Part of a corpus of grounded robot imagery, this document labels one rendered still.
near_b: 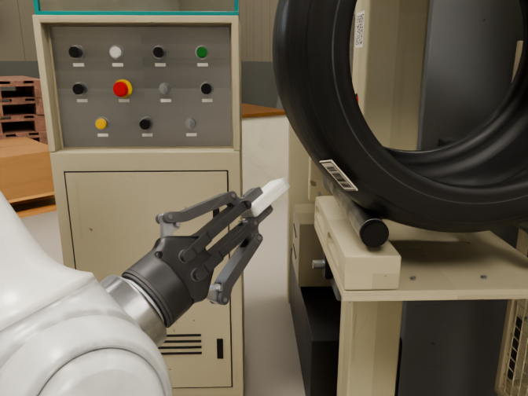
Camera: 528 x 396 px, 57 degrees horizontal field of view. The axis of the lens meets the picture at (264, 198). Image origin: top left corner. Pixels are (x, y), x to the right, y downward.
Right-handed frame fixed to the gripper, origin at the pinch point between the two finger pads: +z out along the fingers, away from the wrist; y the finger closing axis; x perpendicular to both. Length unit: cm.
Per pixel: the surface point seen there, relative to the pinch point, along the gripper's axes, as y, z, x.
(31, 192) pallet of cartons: -13, 64, -346
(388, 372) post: 69, 31, -36
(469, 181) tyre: 25, 45, -1
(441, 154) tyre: 19, 47, -5
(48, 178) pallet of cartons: -15, 80, -345
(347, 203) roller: 14.3, 22.7, -10.5
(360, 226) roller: 14.6, 14.8, -2.4
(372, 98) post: 5, 51, -18
